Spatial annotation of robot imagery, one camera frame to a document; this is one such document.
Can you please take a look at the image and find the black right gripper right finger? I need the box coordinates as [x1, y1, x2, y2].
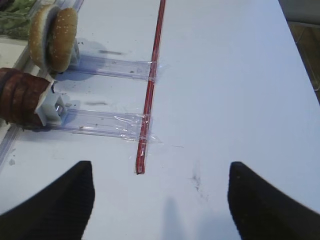
[227, 161, 320, 240]

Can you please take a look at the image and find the clear track bun lane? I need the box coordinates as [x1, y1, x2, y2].
[67, 53, 171, 81]

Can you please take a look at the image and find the clear right front rail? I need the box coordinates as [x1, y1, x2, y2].
[0, 124, 21, 170]

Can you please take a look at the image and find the sesame bun top outer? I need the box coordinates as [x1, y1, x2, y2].
[48, 7, 78, 72]

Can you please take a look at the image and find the white pusher block meat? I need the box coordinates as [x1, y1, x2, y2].
[34, 83, 68, 126]

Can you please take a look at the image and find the stack of meat patties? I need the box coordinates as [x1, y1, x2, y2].
[0, 67, 51, 128]

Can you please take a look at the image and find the sesame bun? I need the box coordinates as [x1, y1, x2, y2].
[28, 4, 61, 70]
[48, 7, 78, 72]

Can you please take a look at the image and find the clear track meat lane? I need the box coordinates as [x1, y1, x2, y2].
[46, 108, 161, 143]

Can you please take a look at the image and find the red plastic rail strip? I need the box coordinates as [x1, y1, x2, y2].
[135, 0, 166, 175]

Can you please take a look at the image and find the white pusher block bun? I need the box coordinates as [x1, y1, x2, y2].
[70, 40, 80, 66]

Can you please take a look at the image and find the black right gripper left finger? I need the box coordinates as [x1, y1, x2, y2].
[0, 160, 95, 240]

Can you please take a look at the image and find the clear lettuce container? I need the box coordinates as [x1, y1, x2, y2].
[0, 0, 42, 40]

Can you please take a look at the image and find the sesame bun top inner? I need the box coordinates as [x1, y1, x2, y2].
[28, 4, 61, 70]

